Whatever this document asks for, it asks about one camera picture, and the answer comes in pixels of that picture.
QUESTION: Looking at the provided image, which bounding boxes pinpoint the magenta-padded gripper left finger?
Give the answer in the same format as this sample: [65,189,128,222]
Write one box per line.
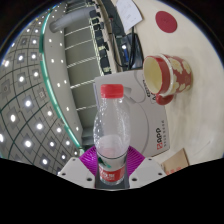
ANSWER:
[58,148,100,188]

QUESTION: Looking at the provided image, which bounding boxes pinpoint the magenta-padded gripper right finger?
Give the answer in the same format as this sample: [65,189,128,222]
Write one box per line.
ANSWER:
[125,146,168,189]

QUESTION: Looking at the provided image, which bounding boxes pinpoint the clear red-capped water bottle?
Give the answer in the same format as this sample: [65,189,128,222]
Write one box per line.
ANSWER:
[93,83,131,186]

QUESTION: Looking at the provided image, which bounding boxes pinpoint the large white cardboard box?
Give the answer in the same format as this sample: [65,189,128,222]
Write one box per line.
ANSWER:
[92,69,171,158]

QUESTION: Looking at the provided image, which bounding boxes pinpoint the group of ceiling lights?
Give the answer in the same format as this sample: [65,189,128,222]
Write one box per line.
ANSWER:
[0,9,84,168]

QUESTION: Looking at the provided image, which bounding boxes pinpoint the red mug with white flowers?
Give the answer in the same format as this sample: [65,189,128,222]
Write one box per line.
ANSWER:
[142,53,194,106]

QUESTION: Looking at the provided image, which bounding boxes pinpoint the black desktop device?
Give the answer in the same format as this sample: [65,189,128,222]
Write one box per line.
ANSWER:
[118,31,144,71]

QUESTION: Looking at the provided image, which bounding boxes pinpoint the row of black office chairs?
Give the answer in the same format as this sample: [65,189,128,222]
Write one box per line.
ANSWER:
[88,8,113,76]

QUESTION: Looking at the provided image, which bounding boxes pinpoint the long curved conference desk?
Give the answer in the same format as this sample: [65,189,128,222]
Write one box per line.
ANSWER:
[94,0,129,73]

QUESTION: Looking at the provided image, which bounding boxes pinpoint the flat round red coaster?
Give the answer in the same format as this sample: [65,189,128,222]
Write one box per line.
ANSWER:
[155,10,178,34]

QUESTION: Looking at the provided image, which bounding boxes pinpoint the white printed paper sheet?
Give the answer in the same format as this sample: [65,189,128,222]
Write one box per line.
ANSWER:
[115,0,144,33]

